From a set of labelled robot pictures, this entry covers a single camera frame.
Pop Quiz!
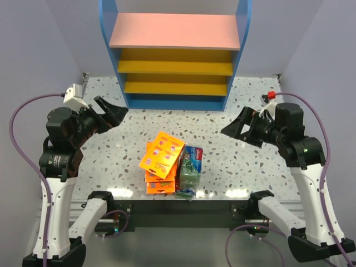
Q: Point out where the green sponge pack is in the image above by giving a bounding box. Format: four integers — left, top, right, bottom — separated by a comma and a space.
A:
175, 190, 195, 201
179, 145, 203, 191

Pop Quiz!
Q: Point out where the orange sponge box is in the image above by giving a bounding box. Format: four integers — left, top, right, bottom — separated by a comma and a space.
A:
139, 131, 185, 179
146, 181, 175, 194
139, 141, 183, 181

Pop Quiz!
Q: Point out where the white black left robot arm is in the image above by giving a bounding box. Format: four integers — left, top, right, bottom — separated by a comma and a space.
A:
22, 96, 128, 266

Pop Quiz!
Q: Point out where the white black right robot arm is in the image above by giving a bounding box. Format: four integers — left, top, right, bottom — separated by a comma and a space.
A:
221, 103, 355, 263

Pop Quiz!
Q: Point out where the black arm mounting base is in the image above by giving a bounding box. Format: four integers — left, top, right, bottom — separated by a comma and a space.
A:
95, 200, 271, 234

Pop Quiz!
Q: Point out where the blue shelf unit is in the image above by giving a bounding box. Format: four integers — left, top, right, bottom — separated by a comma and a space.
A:
98, 1, 252, 111

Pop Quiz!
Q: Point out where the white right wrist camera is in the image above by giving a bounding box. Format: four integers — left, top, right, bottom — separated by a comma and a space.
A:
259, 91, 278, 118

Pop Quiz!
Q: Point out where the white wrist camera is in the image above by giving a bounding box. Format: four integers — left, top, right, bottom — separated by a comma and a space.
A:
259, 91, 278, 118
63, 83, 89, 112

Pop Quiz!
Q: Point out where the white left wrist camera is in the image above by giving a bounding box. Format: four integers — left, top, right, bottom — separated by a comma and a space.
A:
63, 83, 89, 112

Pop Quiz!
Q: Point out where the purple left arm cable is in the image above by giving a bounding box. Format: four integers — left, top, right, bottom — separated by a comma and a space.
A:
9, 93, 66, 267

